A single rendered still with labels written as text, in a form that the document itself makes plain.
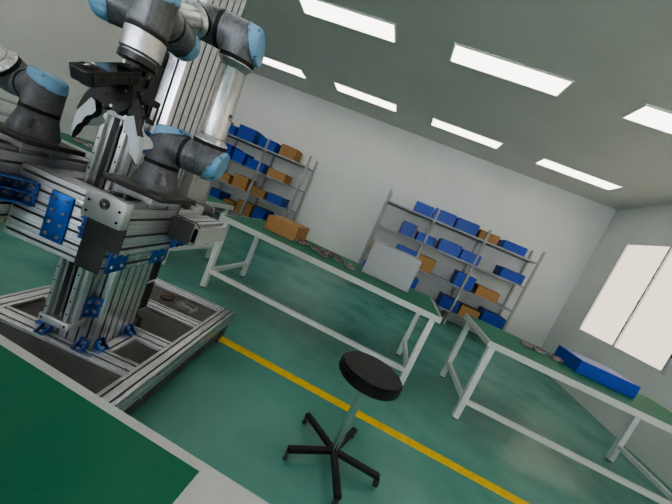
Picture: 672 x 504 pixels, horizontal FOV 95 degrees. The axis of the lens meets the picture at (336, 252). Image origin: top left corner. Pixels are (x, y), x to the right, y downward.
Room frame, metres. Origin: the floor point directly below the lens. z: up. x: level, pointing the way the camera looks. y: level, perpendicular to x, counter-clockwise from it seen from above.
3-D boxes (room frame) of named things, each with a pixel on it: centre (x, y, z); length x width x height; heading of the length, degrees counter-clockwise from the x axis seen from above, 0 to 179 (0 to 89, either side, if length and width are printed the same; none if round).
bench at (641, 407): (2.74, -2.44, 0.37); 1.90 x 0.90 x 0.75; 81
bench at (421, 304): (3.13, -0.02, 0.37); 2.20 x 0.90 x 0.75; 81
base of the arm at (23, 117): (1.13, 1.20, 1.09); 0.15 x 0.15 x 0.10
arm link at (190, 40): (0.74, 0.55, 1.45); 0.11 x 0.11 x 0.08; 7
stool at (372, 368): (1.49, -0.43, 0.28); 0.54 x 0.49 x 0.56; 171
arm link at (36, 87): (1.13, 1.21, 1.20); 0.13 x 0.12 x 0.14; 76
